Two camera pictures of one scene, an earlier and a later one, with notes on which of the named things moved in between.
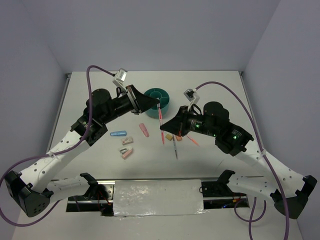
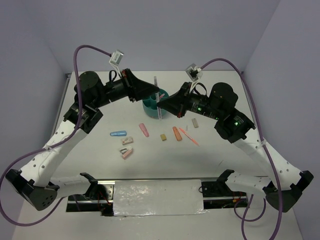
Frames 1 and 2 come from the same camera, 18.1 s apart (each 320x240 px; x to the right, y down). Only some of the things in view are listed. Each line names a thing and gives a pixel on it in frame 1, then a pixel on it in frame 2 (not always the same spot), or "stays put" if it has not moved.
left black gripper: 140,103 to 135,89
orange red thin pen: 193,140 stays put
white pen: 174,146 to 157,98
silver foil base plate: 158,197 stays put
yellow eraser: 169,136 to 163,137
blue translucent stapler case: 118,133 stays put
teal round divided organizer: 163,96 stays put
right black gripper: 177,125 to 176,103
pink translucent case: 144,129 stays put
